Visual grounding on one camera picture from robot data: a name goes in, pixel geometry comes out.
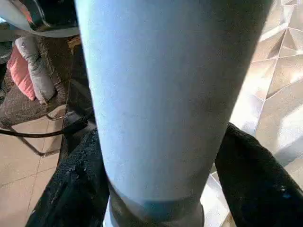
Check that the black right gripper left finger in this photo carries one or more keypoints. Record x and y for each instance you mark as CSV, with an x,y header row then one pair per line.
x,y
75,189

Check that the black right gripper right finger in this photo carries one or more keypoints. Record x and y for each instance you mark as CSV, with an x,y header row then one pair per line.
x,y
260,189

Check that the white plastic table leg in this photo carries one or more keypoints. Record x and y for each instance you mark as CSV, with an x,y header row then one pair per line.
x,y
161,94

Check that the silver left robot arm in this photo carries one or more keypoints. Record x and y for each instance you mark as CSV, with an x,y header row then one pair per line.
x,y
14,14

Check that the brown fuzzy chair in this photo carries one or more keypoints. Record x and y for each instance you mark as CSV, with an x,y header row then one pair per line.
x,y
19,111

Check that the grey white cushion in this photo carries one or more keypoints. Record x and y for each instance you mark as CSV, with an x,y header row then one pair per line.
x,y
40,78

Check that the pink cushion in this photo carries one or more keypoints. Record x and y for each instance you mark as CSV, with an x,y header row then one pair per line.
x,y
21,75

